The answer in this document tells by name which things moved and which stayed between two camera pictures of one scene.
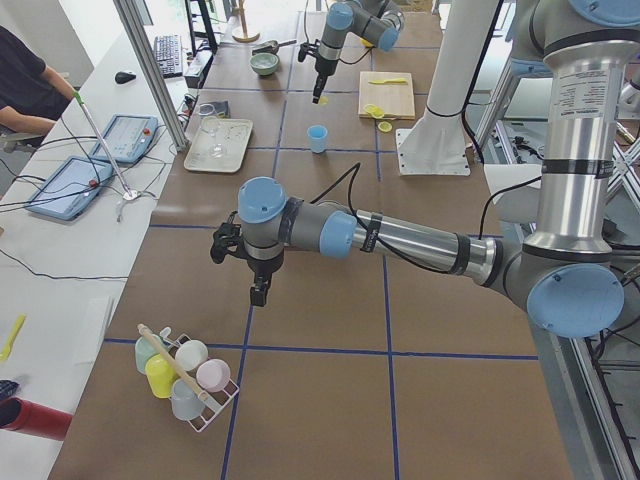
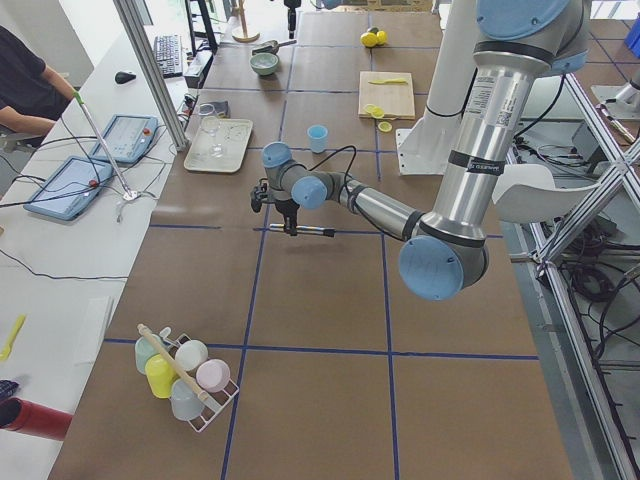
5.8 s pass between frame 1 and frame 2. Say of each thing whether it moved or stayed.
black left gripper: moved
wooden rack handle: stayed
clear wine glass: stayed
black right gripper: moved
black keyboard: stayed
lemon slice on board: stayed
